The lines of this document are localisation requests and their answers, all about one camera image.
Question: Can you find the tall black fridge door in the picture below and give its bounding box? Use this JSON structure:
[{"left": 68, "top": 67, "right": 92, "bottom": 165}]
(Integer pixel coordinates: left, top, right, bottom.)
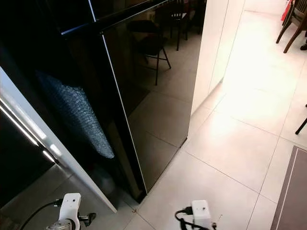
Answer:
[{"left": 101, "top": 0, "right": 207, "bottom": 202}]

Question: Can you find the black glass fridge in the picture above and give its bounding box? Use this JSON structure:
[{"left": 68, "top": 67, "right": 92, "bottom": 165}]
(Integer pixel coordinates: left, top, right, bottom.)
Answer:
[{"left": 0, "top": 0, "right": 207, "bottom": 204}]

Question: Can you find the short black fridge door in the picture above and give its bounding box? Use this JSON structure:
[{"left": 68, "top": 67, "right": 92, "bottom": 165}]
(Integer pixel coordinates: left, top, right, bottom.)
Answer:
[{"left": 89, "top": 0, "right": 173, "bottom": 24}]

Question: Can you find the white side panel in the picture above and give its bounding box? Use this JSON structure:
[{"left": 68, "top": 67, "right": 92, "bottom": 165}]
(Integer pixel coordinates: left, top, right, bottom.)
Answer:
[{"left": 0, "top": 67, "right": 118, "bottom": 214}]

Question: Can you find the dark cabinet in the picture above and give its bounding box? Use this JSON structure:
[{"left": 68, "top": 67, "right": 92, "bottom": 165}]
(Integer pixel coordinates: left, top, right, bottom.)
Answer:
[{"left": 0, "top": 103, "right": 56, "bottom": 207}]

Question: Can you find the bubble wrap sheet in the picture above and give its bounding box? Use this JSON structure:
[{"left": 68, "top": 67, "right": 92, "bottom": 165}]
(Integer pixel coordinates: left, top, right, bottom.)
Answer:
[{"left": 36, "top": 71, "right": 116, "bottom": 160}]

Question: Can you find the black chair leg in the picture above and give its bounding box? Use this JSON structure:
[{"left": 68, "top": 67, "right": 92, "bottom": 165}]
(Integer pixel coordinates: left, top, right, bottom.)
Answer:
[{"left": 295, "top": 103, "right": 307, "bottom": 136}]

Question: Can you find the grey floor mat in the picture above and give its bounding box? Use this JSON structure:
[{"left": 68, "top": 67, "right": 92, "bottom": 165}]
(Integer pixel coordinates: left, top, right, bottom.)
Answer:
[{"left": 271, "top": 145, "right": 307, "bottom": 230}]

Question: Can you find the red item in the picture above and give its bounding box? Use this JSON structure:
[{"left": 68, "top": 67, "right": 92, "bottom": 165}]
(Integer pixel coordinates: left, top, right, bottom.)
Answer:
[{"left": 281, "top": 0, "right": 293, "bottom": 22}]

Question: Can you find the brown wooden chair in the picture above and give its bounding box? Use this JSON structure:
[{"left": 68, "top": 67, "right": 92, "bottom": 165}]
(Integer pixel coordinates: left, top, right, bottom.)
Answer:
[{"left": 276, "top": 0, "right": 307, "bottom": 53}]

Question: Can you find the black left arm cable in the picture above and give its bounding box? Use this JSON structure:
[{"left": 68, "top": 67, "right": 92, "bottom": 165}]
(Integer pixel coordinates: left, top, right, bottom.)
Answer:
[{"left": 24, "top": 199, "right": 64, "bottom": 230}]

